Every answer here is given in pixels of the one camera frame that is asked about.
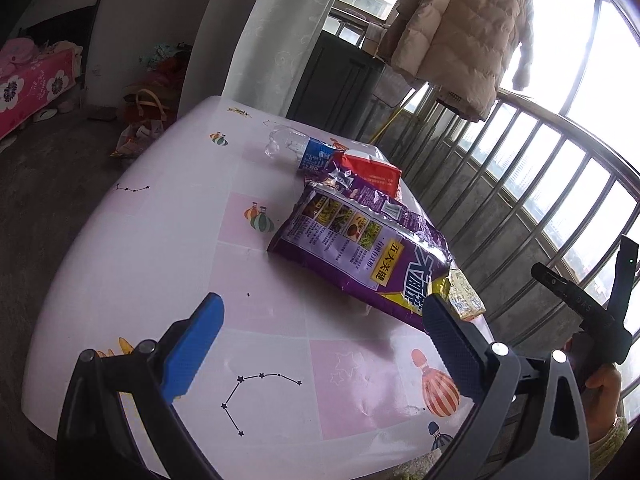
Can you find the clear plastic bottle blue label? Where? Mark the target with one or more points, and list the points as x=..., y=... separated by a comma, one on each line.
x=310, y=155

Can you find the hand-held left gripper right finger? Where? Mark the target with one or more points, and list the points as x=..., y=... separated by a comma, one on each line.
x=450, y=350

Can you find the yellow broom stick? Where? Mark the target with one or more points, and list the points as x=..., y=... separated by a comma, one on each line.
x=387, y=122

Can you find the white slipper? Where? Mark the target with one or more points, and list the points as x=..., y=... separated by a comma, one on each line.
x=44, y=116

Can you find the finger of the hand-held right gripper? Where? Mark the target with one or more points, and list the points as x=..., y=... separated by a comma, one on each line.
x=565, y=287

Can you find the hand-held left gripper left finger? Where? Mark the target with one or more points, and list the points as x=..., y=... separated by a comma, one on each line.
x=192, y=345

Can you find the purple snack bag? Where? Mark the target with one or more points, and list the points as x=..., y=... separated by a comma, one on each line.
x=350, y=240

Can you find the beige down jacket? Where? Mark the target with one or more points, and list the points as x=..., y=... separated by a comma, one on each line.
x=450, y=35

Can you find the person's right hand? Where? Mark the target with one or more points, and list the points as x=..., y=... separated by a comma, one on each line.
x=602, y=390

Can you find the white curtain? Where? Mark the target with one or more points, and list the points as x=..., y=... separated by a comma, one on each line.
x=285, y=35

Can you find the dark headboard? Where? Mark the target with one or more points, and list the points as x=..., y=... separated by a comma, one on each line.
x=85, y=25

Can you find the pile of clothes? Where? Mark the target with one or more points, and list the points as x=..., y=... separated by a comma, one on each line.
x=165, y=65

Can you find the metal railing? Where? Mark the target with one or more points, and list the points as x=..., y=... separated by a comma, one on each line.
x=550, y=119

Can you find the red carton box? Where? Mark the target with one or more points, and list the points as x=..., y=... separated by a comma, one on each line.
x=372, y=170

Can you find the pink floral bed sheet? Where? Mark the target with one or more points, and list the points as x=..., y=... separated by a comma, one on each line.
x=35, y=90

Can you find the dark cabinet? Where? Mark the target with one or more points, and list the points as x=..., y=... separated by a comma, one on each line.
x=330, y=85

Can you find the person's right forearm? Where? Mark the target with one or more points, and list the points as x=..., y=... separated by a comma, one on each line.
x=610, y=440

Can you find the gold tissue pack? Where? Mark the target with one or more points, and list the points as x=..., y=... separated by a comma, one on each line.
x=467, y=300

